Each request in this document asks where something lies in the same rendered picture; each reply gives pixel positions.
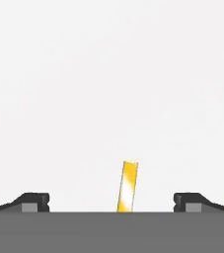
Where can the yellow and white straw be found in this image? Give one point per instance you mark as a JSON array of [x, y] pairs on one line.
[[127, 187]]

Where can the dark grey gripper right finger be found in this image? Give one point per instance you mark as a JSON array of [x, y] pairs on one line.
[[191, 200]]

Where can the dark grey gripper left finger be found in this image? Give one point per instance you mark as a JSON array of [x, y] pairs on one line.
[[31, 200]]

